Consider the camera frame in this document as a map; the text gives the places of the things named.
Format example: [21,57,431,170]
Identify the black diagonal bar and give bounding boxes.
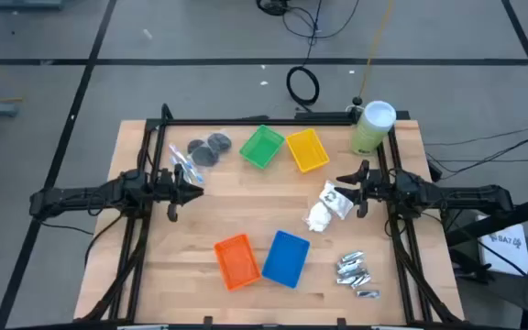
[445,190,528,248]

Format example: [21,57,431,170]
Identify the black chair base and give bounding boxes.
[449,247,497,286]

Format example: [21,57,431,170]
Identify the white printed box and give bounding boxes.
[477,214,528,277]

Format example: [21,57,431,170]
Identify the yellow cable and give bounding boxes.
[358,0,394,100]

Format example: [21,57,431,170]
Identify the black aluminium table frame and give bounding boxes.
[80,103,465,325]

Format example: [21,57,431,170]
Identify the blue plastic basket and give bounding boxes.
[261,229,312,290]

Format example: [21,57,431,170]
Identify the white packet with dark print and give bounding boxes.
[318,180,355,220]

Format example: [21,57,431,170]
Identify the green plastic basket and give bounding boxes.
[238,124,287,171]

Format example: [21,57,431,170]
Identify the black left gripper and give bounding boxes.
[153,163,204,224]

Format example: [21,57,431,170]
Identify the black coiled cable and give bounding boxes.
[285,0,325,114]

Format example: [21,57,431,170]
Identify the orange plastic basket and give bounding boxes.
[213,233,263,292]

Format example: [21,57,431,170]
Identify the green disinfecting wipes canister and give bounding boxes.
[349,100,398,156]

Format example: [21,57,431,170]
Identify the thin black cable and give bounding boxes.
[423,122,528,147]
[431,158,528,163]

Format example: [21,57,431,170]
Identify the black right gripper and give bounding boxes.
[335,159,399,219]

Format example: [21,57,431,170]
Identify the yellow plastic basket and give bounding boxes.
[285,127,331,175]

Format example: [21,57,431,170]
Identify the black cable bundle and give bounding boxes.
[255,0,361,40]

